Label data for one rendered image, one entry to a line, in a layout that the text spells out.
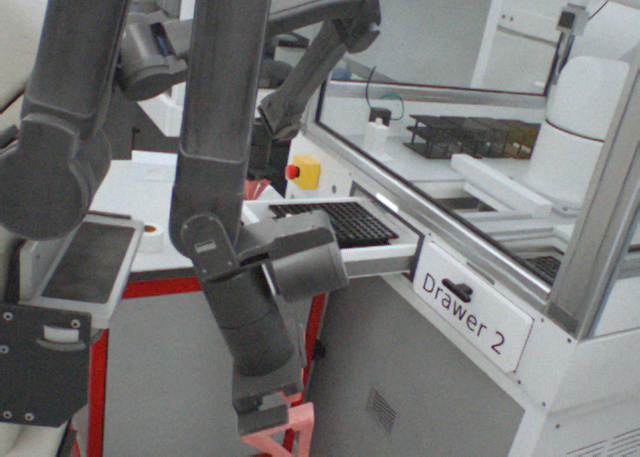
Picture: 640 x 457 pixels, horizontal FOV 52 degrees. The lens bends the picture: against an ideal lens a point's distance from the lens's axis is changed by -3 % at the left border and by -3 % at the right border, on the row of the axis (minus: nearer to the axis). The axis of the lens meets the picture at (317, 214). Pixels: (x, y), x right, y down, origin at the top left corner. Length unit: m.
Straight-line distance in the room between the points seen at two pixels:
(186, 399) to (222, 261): 1.15
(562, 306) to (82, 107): 0.83
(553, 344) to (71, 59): 0.88
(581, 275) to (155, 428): 1.06
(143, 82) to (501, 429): 0.86
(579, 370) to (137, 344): 0.91
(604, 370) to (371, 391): 0.60
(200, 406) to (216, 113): 1.26
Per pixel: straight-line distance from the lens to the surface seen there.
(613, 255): 1.07
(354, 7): 1.08
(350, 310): 1.66
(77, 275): 0.83
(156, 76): 0.96
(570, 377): 1.18
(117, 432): 1.68
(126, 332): 1.51
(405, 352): 1.49
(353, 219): 1.44
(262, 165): 1.51
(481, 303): 1.24
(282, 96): 1.38
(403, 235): 1.45
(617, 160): 1.06
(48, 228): 0.55
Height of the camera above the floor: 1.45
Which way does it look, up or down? 23 degrees down
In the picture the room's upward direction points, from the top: 11 degrees clockwise
